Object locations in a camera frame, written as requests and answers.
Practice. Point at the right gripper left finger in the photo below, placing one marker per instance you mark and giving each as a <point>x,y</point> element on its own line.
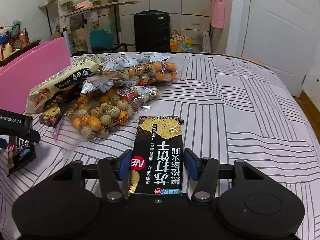
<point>110,172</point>

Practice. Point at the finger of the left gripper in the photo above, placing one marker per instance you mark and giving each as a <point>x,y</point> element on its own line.
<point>34,136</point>

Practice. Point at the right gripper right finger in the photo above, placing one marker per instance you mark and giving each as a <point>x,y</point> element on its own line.
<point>205,172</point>

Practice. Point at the black cracker packet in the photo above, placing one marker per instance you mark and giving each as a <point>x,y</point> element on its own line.
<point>20,153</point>
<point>157,158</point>

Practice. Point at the small dark snack packet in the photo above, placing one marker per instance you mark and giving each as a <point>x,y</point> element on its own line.
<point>52,115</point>

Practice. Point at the clear bag of round snacks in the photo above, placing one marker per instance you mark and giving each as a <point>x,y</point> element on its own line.
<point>95,115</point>

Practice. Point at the cream noodle snack bag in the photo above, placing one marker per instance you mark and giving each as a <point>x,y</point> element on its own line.
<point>51,90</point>

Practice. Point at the pink storage box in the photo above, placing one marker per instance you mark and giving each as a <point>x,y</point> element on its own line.
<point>19,76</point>

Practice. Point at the striped bed sheet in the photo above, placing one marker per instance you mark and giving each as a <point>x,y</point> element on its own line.
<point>232,109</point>

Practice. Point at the brown wooden nightstand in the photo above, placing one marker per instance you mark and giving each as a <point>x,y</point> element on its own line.
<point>19,52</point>

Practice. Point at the brown paper bag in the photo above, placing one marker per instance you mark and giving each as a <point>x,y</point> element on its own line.
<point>79,38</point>

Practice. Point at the teal shopping bag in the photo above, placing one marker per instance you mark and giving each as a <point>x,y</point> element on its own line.
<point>102,38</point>

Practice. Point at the wooden folding side table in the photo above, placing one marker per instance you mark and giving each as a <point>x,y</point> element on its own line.
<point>83,12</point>

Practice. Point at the colourful cardboard box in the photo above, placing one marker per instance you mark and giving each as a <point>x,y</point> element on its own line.
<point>180,42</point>

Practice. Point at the black suitcase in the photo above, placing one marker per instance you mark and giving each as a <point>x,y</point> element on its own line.
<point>152,31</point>

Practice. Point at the pink paper bag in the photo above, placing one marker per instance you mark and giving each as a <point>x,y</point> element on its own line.
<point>217,17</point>

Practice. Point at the white door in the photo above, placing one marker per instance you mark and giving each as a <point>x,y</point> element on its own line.
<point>282,35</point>

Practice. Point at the white wardrobe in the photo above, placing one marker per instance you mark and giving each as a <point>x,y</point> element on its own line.
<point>189,17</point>

